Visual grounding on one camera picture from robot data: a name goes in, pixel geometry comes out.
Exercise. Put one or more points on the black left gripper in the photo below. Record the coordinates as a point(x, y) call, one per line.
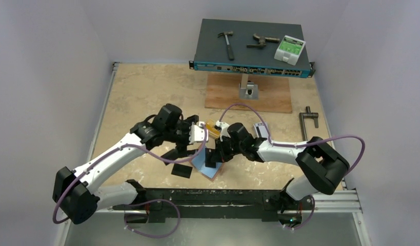
point(182, 147)

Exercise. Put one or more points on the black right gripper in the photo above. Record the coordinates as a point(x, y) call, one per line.
point(216, 153)

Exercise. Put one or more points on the pink leather card holder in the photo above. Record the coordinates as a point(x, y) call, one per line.
point(202, 162)

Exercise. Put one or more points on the single black card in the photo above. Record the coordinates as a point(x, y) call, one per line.
point(172, 154)
point(181, 170)

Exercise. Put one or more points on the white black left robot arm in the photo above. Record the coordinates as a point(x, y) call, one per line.
point(167, 136)

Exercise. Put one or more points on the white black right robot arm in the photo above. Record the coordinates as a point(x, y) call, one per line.
point(322, 166)

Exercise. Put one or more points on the white silver card stack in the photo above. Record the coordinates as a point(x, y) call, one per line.
point(261, 130)

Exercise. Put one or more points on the brown wooden board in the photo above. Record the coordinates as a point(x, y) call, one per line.
point(273, 93)

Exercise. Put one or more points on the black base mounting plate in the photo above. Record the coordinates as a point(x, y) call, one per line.
point(266, 205)

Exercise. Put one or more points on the small claw hammer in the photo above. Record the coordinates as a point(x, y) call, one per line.
point(226, 35)

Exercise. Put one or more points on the rusty metal tool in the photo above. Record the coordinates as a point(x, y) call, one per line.
point(262, 41)

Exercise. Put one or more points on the white green electronic box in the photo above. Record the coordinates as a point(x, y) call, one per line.
point(289, 50)

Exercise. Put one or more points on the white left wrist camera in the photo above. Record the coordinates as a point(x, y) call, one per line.
point(198, 133)

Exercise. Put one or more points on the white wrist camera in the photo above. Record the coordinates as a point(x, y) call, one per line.
point(222, 127)
point(198, 133)

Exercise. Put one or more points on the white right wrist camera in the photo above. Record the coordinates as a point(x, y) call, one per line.
point(222, 127)

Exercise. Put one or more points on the metal stand bracket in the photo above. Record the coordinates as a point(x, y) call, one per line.
point(248, 89)

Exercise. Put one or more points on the blue grey network switch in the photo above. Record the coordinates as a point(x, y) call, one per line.
point(211, 52)

